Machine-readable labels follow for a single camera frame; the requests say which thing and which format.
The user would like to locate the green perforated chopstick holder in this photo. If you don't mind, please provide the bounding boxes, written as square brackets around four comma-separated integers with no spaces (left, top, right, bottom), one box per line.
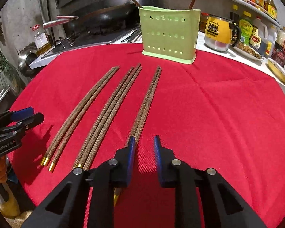
[138,5,202,65]

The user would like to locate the dark bottle with yellow cap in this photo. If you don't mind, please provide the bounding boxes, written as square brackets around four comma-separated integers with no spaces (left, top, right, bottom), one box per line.
[230,4,240,25]

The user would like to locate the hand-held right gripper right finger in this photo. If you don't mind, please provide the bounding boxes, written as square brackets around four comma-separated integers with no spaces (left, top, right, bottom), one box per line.
[153,135,268,228]

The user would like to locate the clear jug with red label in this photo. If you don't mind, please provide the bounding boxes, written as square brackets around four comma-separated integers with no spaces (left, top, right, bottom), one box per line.
[249,17,269,55]

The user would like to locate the yellow bowl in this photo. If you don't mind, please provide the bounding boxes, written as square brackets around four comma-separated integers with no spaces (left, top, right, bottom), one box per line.
[267,57,285,85]

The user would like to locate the plate with food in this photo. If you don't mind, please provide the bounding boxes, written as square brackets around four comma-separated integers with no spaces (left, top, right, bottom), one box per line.
[233,43,264,61]

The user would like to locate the black wok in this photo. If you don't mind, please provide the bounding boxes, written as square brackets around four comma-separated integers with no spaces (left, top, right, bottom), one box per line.
[43,3,139,37]

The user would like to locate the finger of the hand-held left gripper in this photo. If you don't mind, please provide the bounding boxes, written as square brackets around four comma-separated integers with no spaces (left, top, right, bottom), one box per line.
[0,107,35,128]
[0,112,45,139]

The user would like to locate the brown bottle with yellow label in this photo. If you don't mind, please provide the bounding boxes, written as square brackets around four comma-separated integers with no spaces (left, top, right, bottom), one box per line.
[264,0,278,20]

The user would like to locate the green bottle with yellow cap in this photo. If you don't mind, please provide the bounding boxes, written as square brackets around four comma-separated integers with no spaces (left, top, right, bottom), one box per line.
[237,11,253,47]

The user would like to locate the green plant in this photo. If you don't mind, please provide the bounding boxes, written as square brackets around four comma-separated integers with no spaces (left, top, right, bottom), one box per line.
[0,50,21,95]

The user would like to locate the red tablecloth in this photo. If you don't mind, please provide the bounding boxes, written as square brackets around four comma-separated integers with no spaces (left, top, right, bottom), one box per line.
[6,43,285,228]

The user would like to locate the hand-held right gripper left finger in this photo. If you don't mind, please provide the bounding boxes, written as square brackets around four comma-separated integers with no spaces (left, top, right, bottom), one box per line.
[20,135,136,228]

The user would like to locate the jar with red lid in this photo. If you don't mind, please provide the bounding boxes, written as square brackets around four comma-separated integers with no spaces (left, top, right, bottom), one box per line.
[199,12,209,32]

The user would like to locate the yellow mug with black handle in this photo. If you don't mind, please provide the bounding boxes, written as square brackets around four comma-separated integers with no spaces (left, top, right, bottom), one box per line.
[204,14,242,53]

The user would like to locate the dark sauce jar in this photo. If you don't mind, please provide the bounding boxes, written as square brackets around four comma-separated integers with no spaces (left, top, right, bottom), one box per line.
[271,27,285,68]

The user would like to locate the oil bottle with red cap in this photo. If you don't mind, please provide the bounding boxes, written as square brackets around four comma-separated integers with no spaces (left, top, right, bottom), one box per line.
[33,25,52,55]

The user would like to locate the pair wooden chopsticks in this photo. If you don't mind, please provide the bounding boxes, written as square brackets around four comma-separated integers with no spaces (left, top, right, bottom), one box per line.
[41,66,119,167]

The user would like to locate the black glass stove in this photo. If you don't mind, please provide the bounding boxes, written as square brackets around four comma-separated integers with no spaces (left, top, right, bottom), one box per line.
[30,27,143,69]

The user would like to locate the steel bowl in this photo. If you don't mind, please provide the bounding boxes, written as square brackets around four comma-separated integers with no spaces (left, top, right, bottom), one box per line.
[18,47,40,78]

